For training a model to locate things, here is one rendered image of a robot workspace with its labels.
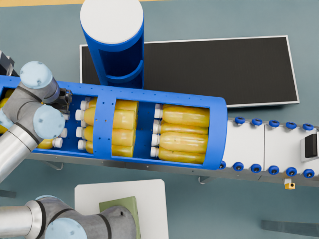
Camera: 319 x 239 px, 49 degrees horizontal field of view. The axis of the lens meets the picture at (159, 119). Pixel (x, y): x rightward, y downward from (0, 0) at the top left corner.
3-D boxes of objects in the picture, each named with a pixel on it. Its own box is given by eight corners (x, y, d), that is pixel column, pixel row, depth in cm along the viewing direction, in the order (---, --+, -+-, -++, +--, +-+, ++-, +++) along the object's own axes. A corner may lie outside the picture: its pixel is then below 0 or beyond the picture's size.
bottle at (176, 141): (205, 155, 137) (154, 150, 137) (207, 137, 139) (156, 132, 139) (209, 152, 130) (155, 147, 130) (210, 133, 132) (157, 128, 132)
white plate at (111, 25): (66, 17, 155) (67, 19, 156) (115, 55, 151) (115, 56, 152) (108, -24, 161) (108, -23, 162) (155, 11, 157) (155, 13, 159)
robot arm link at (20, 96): (5, 126, 86) (31, 89, 89) (-13, 117, 94) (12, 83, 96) (31, 141, 92) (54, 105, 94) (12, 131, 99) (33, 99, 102)
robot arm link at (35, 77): (10, 79, 91) (29, 53, 94) (23, 93, 102) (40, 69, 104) (36, 93, 91) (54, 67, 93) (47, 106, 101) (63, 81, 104)
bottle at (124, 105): (137, 100, 134) (84, 95, 133) (135, 119, 133) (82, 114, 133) (138, 102, 141) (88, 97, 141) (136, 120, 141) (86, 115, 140)
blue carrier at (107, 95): (211, 174, 148) (226, 164, 121) (1, 154, 147) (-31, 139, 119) (214, 110, 156) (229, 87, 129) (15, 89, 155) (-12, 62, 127)
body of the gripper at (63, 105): (70, 116, 118) (62, 105, 106) (44, 113, 118) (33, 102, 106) (73, 94, 120) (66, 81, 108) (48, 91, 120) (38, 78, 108)
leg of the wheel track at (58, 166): (62, 170, 240) (35, 156, 179) (54, 170, 240) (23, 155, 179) (64, 161, 241) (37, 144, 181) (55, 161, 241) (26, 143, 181)
